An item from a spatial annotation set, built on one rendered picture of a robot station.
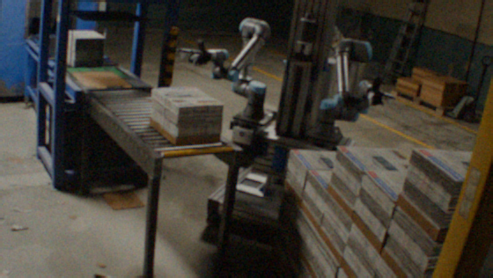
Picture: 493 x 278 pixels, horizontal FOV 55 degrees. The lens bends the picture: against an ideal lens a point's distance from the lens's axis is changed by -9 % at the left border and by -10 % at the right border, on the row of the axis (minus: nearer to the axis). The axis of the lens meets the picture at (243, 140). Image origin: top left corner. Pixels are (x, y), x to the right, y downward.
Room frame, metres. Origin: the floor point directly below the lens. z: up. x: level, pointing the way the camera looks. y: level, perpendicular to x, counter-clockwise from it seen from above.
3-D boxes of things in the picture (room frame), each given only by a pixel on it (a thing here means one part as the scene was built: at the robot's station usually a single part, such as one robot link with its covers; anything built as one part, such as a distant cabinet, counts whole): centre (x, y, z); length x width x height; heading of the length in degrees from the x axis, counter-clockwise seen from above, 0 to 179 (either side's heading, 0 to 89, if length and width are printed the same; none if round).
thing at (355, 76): (3.26, -0.65, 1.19); 0.15 x 0.12 x 0.55; 98
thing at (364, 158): (2.17, -0.64, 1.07); 0.37 x 0.29 x 0.01; 107
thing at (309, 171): (2.31, -0.61, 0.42); 1.17 x 0.39 x 0.83; 16
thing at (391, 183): (1.90, -0.73, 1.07); 0.37 x 0.28 x 0.01; 105
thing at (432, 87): (8.74, -3.19, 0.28); 1.20 x 0.83 x 0.57; 36
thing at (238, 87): (3.49, 0.05, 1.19); 0.15 x 0.12 x 0.55; 46
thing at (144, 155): (2.99, 0.82, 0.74); 1.34 x 0.05 x 0.12; 36
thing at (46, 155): (3.96, 1.22, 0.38); 0.94 x 0.69 x 0.63; 126
